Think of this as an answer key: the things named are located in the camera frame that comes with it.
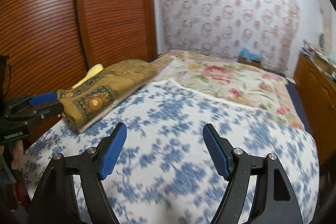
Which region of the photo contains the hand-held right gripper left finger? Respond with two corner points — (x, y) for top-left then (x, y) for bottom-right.
(28, 122), (128, 224)

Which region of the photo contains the wooden sideboard cabinet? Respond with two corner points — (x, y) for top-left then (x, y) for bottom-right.
(293, 53), (336, 130)

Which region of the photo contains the brown louvered wooden wardrobe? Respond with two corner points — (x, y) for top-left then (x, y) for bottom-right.
(0, 0), (158, 140)

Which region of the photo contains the person's left hand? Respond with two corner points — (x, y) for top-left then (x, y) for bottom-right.
(12, 141), (27, 169)

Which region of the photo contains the blue white floral towel blanket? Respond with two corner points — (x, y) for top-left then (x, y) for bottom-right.
(22, 79), (319, 224)

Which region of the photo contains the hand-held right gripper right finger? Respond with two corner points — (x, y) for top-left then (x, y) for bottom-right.
(203, 123), (303, 224)

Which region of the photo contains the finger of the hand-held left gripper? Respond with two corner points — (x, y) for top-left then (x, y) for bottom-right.
(16, 103), (65, 123)
(7, 92), (58, 115)

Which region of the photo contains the ring patterned sheer curtain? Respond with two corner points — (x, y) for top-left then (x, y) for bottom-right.
(153, 0), (301, 75)

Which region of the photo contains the navy bed sheet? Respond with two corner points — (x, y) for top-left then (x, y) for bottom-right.
(285, 77), (313, 135)

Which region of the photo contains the floral bed blanket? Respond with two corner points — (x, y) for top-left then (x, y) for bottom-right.
(150, 49), (305, 131)

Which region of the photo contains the mustard patterned shirt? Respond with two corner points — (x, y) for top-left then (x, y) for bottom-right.
(56, 59), (158, 134)

